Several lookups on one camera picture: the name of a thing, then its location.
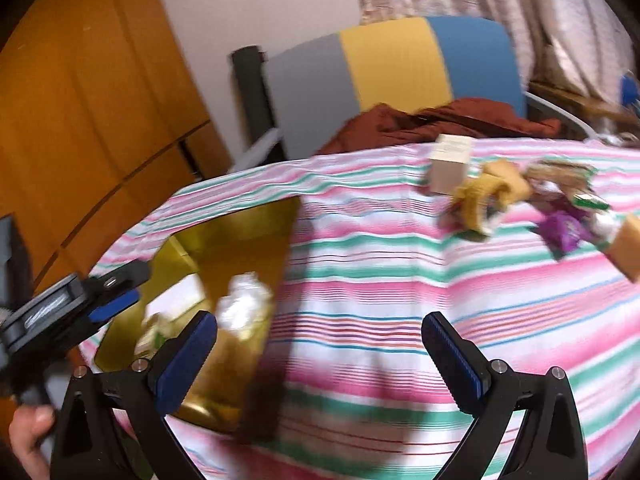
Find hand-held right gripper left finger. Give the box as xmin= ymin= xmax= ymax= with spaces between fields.
xmin=50 ymin=310 xmax=218 ymax=480

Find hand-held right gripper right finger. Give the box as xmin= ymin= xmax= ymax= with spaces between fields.
xmin=421 ymin=311 xmax=588 ymax=480

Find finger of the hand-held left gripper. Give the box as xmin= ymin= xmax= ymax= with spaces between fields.
xmin=89 ymin=289 xmax=141 ymax=324
xmin=87 ymin=259 xmax=152 ymax=295

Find white packet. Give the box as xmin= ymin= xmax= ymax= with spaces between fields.
xmin=217 ymin=272 xmax=273 ymax=331

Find gold box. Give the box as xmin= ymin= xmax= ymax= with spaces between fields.
xmin=94 ymin=195 xmax=303 ymax=436

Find yellow knitted item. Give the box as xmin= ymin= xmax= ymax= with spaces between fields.
xmin=452 ymin=172 xmax=506 ymax=236

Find beige cake piece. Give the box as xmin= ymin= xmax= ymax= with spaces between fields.
xmin=482 ymin=159 xmax=532 ymax=206

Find green snack packet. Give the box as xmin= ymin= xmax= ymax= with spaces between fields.
xmin=570 ymin=191 xmax=612 ymax=213

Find brown snack packet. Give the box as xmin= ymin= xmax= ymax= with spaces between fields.
xmin=522 ymin=159 xmax=598 ymax=201

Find person's left hand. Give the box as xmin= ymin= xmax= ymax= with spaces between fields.
xmin=9 ymin=404 xmax=56 ymax=480

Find striped tablecloth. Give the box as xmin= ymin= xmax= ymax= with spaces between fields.
xmin=80 ymin=137 xmax=640 ymax=480

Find purple snack packet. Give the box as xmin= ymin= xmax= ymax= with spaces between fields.
xmin=542 ymin=210 xmax=593 ymax=256

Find wooden wardrobe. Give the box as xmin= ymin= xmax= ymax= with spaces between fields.
xmin=0 ymin=0 xmax=233 ymax=301

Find cream carton box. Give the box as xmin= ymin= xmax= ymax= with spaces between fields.
xmin=427 ymin=134 xmax=475 ymax=197

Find white wrapped candy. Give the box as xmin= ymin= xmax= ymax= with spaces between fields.
xmin=587 ymin=210 xmax=623 ymax=251

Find brown cloth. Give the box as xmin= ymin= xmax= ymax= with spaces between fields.
xmin=315 ymin=97 xmax=563 ymax=156

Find wooden side desk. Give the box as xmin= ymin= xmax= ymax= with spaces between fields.
xmin=530 ymin=80 xmax=640 ymax=126

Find grey yellow blue chair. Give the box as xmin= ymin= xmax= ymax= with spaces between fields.
xmin=231 ymin=16 xmax=601 ymax=166

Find blue round object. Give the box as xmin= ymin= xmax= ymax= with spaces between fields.
xmin=620 ymin=74 xmax=640 ymax=108

